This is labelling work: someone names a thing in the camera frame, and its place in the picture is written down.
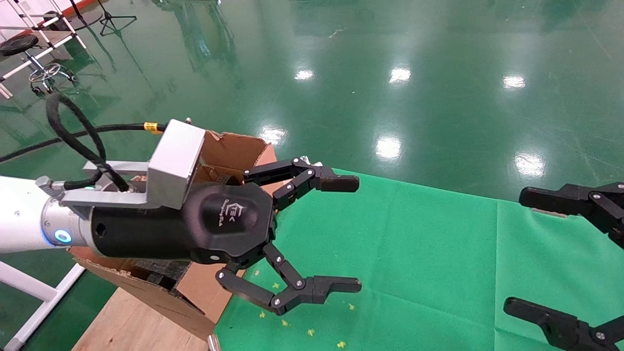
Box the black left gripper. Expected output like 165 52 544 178
91 157 362 316

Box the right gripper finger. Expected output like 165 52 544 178
503 297 624 351
519 183 624 250

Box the large torn cardboard carton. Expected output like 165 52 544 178
68 129 298 342

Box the green table cloth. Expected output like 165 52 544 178
214 168 624 351

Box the black foam block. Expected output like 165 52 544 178
129 257 192 292

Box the black tripod stand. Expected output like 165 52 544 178
97 0 138 38

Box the white tube rack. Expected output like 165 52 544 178
0 0 89 98

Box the black round stool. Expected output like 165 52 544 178
0 33 78 96

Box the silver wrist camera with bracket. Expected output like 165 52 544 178
61 119 207 208

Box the thick black camera cable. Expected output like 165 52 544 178
0 93 169 192

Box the white tube frame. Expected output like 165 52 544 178
0 261 87 351

